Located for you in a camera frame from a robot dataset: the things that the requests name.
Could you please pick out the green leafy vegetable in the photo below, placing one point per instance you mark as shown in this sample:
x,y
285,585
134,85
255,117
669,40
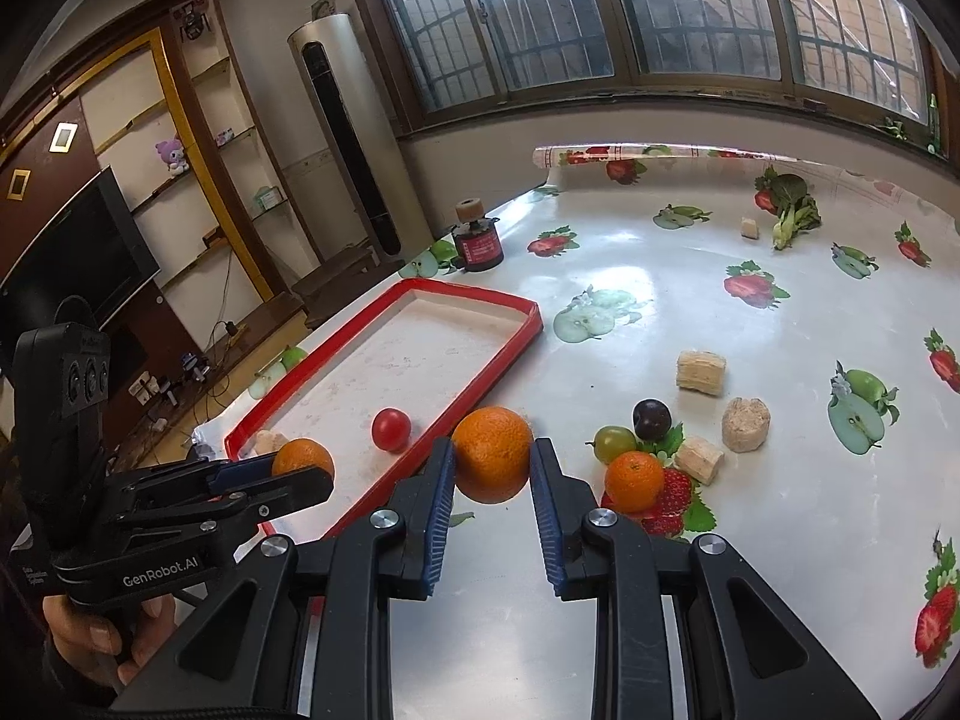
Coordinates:
x,y
787,197

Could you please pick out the round beige cake piece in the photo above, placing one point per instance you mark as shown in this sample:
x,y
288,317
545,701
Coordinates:
x,y
745,424

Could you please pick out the red cherry tomato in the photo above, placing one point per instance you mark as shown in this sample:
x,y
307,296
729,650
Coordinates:
x,y
391,430

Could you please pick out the tall standing air conditioner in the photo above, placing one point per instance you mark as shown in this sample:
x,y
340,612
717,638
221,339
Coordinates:
x,y
357,129

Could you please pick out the black red-labelled jar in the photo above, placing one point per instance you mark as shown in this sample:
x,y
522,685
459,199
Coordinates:
x,y
475,237

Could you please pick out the striped beige cake piece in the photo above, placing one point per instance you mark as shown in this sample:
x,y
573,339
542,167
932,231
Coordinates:
x,y
701,371

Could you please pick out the fruit print tablecloth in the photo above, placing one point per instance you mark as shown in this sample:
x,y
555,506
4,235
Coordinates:
x,y
819,384

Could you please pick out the green grape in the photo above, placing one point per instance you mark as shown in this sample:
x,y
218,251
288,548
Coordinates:
x,y
612,441

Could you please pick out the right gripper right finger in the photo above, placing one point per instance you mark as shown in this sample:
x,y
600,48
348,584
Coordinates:
x,y
593,553

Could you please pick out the small mandarin orange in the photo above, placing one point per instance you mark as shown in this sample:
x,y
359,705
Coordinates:
x,y
633,481

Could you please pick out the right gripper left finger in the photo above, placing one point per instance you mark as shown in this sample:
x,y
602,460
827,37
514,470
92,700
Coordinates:
x,y
395,553

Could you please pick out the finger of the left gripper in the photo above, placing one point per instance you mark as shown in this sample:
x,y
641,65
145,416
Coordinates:
x,y
247,470
247,505

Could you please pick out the dark purple plum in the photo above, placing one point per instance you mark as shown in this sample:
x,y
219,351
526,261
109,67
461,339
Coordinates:
x,y
652,420

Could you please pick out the barred window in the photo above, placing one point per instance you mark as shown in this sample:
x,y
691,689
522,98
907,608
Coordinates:
x,y
864,61

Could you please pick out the red rimmed white tray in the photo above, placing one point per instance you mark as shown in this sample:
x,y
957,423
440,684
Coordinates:
x,y
430,348

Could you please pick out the small beige cake cube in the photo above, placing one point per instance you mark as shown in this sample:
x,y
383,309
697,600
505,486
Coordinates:
x,y
268,442

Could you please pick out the black television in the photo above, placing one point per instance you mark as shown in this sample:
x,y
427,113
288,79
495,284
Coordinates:
x,y
92,250

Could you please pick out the wooden wall shelf unit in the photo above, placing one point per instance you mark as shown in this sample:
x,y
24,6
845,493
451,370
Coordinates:
x,y
139,179

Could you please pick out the small beige cube by vegetable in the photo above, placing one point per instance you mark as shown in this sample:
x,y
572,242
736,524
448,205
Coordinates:
x,y
749,229

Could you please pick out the person's left hand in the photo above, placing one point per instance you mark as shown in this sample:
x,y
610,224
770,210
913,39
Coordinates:
x,y
92,646

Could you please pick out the large orange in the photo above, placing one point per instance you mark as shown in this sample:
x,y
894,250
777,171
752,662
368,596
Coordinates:
x,y
492,454

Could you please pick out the wooden stool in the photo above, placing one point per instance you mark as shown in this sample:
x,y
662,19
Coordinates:
x,y
339,281

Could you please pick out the purple plush toy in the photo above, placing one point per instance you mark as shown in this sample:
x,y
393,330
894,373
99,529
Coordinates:
x,y
172,153

